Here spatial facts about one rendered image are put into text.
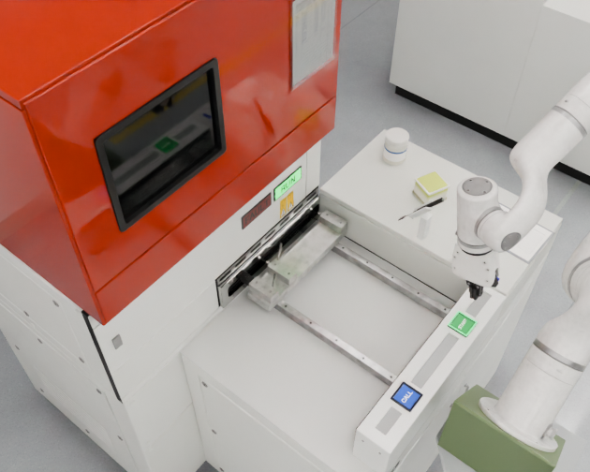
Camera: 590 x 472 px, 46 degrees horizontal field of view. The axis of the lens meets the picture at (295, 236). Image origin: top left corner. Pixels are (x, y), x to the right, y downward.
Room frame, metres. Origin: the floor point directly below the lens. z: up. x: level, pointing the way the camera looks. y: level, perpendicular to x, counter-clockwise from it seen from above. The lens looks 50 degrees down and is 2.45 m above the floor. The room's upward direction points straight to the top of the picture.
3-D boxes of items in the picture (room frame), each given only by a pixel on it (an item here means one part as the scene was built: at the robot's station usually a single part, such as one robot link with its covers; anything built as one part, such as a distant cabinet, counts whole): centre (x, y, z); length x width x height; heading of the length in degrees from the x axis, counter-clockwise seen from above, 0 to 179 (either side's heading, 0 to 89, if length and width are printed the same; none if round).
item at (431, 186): (1.41, -0.39, 1.00); 0.07 x 0.07 x 0.07; 28
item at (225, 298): (1.27, 0.07, 0.89); 0.44 x 0.02 x 0.10; 141
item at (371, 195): (1.39, -0.42, 0.89); 0.62 x 0.35 x 0.14; 51
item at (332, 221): (1.38, -0.12, 0.89); 0.08 x 0.03 x 0.03; 51
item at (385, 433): (0.87, -0.35, 0.89); 0.55 x 0.09 x 0.14; 141
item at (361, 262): (1.23, -0.25, 0.84); 0.50 x 0.02 x 0.03; 51
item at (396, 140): (1.58, -0.31, 1.01); 0.07 x 0.07 x 0.10
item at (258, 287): (1.13, 0.09, 0.89); 0.08 x 0.03 x 0.03; 51
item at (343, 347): (1.02, -0.08, 0.84); 0.50 x 0.02 x 0.03; 51
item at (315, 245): (1.25, -0.01, 0.87); 0.36 x 0.08 x 0.03; 141
